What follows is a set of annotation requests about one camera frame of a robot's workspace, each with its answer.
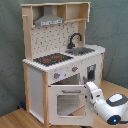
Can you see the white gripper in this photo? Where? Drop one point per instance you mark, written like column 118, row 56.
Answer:
column 93, row 93

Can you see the toy oven door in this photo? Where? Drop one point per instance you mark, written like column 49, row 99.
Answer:
column 68, row 106

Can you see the white toy microwave door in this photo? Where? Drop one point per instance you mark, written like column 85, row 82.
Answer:
column 88, row 15

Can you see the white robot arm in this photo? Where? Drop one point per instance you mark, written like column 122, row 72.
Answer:
column 113, row 110

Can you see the wooden toy kitchen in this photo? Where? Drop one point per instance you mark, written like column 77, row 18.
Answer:
column 46, row 40

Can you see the grey ice dispenser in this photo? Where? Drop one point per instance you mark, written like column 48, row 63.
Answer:
column 91, row 73

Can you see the right oven knob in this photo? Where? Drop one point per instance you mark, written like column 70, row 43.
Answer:
column 74, row 69

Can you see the oven knob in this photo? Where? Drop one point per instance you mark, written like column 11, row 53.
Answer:
column 74, row 69
column 56, row 75

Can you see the left oven knob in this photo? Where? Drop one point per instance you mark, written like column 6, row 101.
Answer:
column 56, row 75

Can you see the grey toy sink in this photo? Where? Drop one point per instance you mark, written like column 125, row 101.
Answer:
column 79, row 51

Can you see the black toy stovetop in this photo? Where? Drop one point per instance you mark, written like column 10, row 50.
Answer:
column 52, row 59

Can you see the grey range hood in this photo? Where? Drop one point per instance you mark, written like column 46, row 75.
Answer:
column 48, row 18

